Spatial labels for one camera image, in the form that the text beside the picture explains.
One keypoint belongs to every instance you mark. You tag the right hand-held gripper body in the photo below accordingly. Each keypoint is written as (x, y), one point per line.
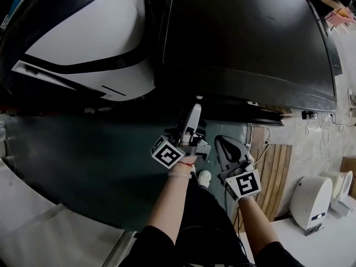
(244, 185)

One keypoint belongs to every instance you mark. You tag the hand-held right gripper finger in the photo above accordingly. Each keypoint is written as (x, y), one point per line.
(242, 150)
(221, 156)

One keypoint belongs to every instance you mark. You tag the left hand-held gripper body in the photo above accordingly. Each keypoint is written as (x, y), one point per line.
(167, 153)

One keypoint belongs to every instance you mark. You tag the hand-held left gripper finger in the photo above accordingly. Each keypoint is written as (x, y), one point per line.
(194, 118)

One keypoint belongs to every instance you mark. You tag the person's right forearm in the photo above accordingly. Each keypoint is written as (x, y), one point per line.
(257, 221)

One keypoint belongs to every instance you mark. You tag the person's left forearm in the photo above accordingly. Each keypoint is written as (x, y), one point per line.
(169, 202)

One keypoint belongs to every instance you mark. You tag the brown cardboard strip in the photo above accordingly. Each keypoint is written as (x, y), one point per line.
(258, 136)

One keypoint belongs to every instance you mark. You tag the person's white shoe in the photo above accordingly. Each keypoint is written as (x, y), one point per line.
(205, 177)

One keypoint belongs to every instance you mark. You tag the wooden slat board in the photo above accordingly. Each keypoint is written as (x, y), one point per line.
(274, 182)

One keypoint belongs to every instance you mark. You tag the person's black trousers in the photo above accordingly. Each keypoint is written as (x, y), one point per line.
(205, 218)

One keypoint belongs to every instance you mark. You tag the white domed appliance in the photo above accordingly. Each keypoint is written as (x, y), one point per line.
(310, 202)

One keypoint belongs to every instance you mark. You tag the dark green floor mat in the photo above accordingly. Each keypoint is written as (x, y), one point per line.
(97, 163)

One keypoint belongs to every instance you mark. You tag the black washing machine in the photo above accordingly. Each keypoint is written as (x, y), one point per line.
(236, 37)

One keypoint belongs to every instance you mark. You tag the person's black printed shirt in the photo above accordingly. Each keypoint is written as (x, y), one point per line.
(155, 246)

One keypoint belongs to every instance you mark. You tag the white toilet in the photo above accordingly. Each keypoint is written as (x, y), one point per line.
(340, 186)

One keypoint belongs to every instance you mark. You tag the brown cardboard box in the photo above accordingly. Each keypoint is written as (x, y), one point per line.
(350, 174)

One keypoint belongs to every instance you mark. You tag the white and black appliance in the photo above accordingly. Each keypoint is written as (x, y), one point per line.
(83, 37)

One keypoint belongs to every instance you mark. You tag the pink chair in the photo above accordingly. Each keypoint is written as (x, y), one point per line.
(338, 15)

